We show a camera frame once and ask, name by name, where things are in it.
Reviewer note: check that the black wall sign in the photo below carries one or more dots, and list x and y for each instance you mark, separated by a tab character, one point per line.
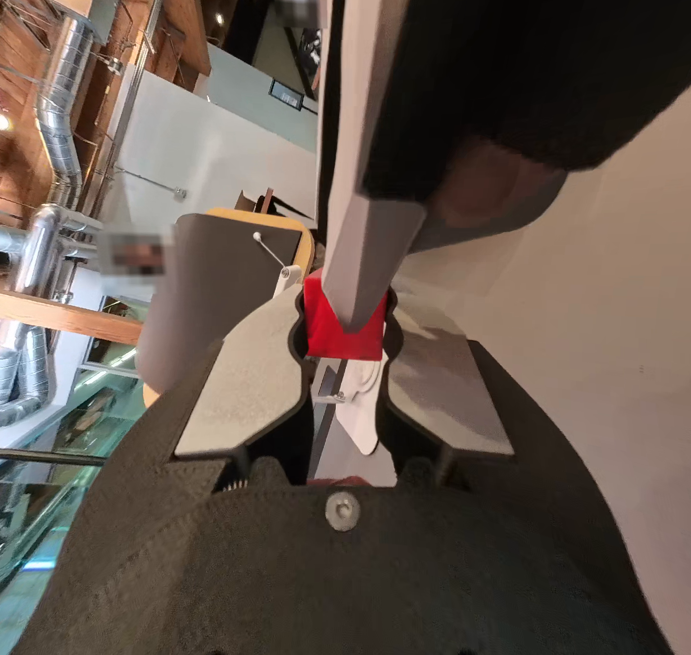
287	94

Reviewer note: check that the metal conduit pipe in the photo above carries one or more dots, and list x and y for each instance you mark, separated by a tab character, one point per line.
151	183

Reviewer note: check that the red toy block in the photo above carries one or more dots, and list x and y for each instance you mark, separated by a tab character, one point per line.
351	344

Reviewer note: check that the silver ventilation duct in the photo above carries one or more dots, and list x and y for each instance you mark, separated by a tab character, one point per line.
54	126

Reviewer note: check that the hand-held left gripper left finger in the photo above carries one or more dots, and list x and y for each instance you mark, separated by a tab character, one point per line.
243	391

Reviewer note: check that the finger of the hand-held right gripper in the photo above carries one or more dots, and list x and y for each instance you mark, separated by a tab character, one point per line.
475	238
367	126

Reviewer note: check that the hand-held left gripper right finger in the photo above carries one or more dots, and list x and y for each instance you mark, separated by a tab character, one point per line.
448	396

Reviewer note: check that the person's right hand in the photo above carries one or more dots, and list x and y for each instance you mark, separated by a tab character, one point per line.
486	185

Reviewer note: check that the wooden beam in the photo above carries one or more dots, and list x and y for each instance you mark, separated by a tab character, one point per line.
65	315

